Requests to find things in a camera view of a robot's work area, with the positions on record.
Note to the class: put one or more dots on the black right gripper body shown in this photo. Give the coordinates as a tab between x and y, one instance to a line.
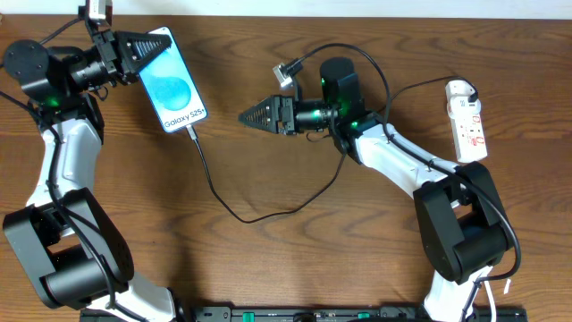
285	115

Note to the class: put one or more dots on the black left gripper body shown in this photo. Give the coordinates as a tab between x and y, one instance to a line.
112	55

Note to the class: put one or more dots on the blue Galaxy smartphone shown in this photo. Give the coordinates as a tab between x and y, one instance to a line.
171	89

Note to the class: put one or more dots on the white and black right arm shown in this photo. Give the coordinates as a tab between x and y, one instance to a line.
463	226

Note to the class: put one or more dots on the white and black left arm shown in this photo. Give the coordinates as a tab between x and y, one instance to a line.
69	248

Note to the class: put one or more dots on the white USB charger plug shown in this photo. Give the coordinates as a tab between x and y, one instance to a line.
460	93

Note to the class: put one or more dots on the white power strip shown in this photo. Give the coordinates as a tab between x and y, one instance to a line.
467	129

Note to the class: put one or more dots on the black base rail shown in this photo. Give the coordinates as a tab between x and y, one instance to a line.
384	313

